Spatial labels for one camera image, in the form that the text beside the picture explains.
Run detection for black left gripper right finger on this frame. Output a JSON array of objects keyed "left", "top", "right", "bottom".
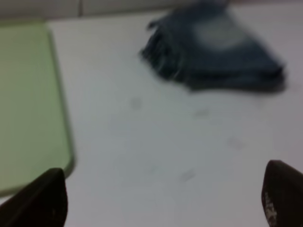
[{"left": 261, "top": 160, "right": 303, "bottom": 227}]

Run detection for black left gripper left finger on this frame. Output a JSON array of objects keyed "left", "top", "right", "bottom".
[{"left": 0, "top": 168, "right": 68, "bottom": 227}]

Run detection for children's blue denim shorts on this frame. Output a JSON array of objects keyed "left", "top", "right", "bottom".
[{"left": 141, "top": 2, "right": 286, "bottom": 92}]

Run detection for light green plastic tray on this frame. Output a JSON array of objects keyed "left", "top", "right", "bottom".
[{"left": 0, "top": 20, "right": 75, "bottom": 197}]

